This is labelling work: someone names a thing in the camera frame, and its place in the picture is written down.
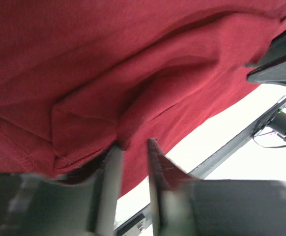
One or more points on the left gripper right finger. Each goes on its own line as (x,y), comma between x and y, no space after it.
(182,205)

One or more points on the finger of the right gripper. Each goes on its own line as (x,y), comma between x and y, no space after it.
(271,68)

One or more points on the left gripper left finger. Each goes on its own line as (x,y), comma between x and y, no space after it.
(81,203)

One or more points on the dark red t-shirt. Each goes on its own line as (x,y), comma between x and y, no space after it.
(79,75)

